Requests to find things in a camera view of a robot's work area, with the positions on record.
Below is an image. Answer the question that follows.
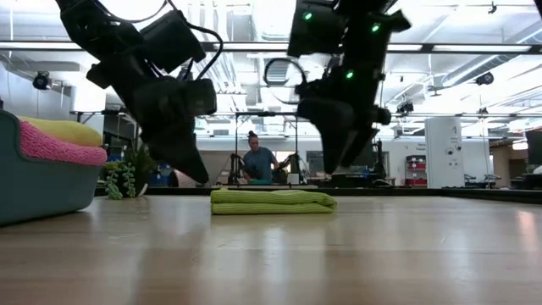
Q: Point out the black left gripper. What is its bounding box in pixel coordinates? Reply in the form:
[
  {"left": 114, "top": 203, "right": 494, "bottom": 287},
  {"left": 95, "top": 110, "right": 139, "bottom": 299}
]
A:
[{"left": 130, "top": 77, "right": 211, "bottom": 185}]

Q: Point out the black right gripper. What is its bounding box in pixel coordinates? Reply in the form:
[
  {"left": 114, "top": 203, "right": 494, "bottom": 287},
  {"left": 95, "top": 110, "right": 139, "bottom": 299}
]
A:
[{"left": 295, "top": 63, "right": 393, "bottom": 176}]

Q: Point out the lime green microfiber towel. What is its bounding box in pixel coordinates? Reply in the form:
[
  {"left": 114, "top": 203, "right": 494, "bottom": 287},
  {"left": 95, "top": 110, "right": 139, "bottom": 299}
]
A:
[{"left": 209, "top": 187, "right": 339, "bottom": 216}]

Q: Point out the yellow microfiber towel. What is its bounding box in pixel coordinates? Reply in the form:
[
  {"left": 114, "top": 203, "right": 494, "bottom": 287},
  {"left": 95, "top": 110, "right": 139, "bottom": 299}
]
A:
[{"left": 18, "top": 115, "right": 104, "bottom": 148}]

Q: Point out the pink microfiber towel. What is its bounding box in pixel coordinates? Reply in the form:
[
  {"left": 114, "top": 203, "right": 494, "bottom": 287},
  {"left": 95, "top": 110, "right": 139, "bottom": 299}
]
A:
[{"left": 18, "top": 119, "right": 108, "bottom": 167}]

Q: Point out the small potted plant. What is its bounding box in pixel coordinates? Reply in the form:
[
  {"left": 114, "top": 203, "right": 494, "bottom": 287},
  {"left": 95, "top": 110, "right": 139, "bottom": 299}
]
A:
[{"left": 100, "top": 141, "right": 162, "bottom": 201}]

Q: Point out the person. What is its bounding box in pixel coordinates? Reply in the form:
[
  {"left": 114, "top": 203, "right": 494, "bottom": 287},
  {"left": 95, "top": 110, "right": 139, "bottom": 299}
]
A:
[{"left": 241, "top": 130, "right": 281, "bottom": 186}]

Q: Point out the shelf with red bins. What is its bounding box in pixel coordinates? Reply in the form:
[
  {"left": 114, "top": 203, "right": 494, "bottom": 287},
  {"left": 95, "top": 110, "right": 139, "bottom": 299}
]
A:
[{"left": 405, "top": 154, "right": 428, "bottom": 188}]

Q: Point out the black background shelf rack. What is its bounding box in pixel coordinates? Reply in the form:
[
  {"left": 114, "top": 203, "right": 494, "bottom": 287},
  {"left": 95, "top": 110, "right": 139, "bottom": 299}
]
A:
[{"left": 69, "top": 108, "right": 141, "bottom": 153}]

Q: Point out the white building column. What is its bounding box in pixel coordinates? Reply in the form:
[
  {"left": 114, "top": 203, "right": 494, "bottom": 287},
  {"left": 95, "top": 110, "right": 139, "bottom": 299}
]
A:
[{"left": 424, "top": 116, "right": 465, "bottom": 189}]

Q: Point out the teal plastic bin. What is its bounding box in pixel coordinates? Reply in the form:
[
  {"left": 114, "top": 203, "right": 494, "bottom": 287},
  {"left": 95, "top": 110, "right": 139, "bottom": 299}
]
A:
[{"left": 0, "top": 108, "right": 103, "bottom": 226}]

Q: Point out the black computer monitor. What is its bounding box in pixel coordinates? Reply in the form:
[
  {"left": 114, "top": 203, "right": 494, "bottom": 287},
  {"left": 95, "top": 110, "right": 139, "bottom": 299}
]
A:
[{"left": 526, "top": 129, "right": 542, "bottom": 166}]

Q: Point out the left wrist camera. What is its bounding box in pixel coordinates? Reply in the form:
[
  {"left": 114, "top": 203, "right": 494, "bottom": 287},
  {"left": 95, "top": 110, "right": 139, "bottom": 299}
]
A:
[{"left": 185, "top": 77, "right": 218, "bottom": 117}]

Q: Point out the black aluminium table frame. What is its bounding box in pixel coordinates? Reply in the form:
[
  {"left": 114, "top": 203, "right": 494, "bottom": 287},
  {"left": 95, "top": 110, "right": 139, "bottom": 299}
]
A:
[{"left": 95, "top": 185, "right": 542, "bottom": 205}]

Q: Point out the black background robot frame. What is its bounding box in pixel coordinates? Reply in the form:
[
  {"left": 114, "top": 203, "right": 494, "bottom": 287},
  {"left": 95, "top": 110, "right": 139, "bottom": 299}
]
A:
[{"left": 234, "top": 111, "right": 300, "bottom": 186}]

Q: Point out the silver ventilation duct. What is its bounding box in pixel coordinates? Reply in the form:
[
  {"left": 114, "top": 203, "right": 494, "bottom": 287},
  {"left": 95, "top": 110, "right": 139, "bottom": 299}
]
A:
[{"left": 250, "top": 0, "right": 297, "bottom": 86}]

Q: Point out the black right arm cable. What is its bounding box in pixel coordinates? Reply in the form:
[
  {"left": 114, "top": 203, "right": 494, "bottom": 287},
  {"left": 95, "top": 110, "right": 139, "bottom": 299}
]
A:
[{"left": 263, "top": 57, "right": 309, "bottom": 106}]

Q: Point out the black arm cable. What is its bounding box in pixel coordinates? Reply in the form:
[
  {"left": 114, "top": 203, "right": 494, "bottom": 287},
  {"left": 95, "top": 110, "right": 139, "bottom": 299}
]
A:
[
  {"left": 91, "top": 0, "right": 224, "bottom": 81},
  {"left": 263, "top": 57, "right": 309, "bottom": 106}
]

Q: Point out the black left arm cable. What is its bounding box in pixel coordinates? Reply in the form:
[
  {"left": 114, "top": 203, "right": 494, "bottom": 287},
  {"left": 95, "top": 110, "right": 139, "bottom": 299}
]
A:
[{"left": 91, "top": 0, "right": 224, "bottom": 81}]

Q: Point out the silver round ceiling duct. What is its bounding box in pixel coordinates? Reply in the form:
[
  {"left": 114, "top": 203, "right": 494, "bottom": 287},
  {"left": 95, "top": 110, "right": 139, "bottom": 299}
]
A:
[{"left": 440, "top": 19, "right": 542, "bottom": 88}]

